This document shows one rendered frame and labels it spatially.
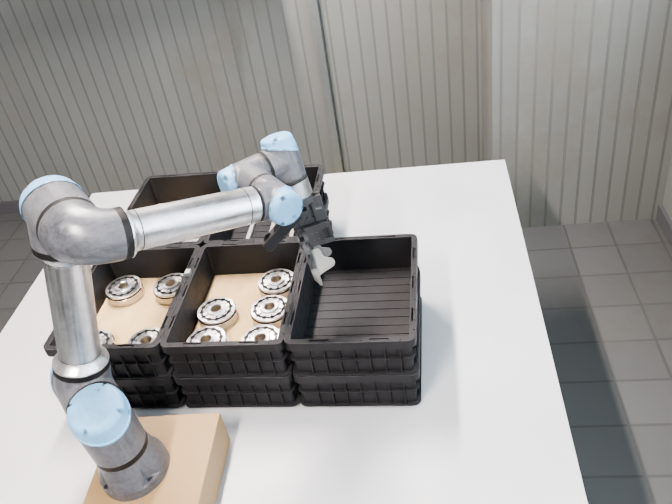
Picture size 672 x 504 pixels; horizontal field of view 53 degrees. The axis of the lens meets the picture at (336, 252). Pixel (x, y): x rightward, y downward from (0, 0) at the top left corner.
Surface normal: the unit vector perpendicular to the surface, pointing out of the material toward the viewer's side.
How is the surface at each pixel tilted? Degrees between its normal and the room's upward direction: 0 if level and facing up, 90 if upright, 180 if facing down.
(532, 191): 90
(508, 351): 0
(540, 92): 90
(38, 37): 90
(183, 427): 4
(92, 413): 9
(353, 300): 0
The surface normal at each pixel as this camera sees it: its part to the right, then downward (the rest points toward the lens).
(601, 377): -0.14, -0.79
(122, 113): -0.07, 0.61
